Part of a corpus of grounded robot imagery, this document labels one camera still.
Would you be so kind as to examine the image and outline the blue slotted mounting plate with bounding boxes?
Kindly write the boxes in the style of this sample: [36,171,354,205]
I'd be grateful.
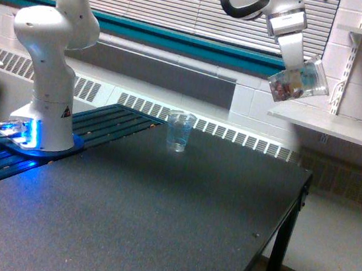
[0,104,165,180]

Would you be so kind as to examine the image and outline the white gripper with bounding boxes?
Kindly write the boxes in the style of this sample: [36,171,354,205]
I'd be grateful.
[266,9,308,70]

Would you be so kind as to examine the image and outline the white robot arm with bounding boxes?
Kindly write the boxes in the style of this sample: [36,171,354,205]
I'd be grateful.
[0,0,308,152]

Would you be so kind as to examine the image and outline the empty clear plastic cup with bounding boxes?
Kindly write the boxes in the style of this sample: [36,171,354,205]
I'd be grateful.
[166,110,197,152]

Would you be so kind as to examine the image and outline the white lower wall shelf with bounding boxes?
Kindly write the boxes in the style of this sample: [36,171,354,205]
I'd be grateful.
[268,101,362,146]

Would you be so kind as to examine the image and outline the white shelf rail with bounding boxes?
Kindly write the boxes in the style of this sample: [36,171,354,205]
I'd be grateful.
[329,15,362,115]

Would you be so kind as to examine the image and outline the black table leg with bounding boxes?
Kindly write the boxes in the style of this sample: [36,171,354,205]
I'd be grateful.
[265,178,312,271]

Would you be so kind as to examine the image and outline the clear cup with candies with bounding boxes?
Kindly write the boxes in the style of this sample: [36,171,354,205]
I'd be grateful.
[268,55,330,102]

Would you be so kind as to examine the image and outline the white window blinds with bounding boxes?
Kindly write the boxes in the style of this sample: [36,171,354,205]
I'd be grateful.
[90,0,340,58]

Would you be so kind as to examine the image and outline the white radiator vent cover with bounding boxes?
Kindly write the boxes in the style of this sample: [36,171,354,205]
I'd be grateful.
[0,48,302,164]

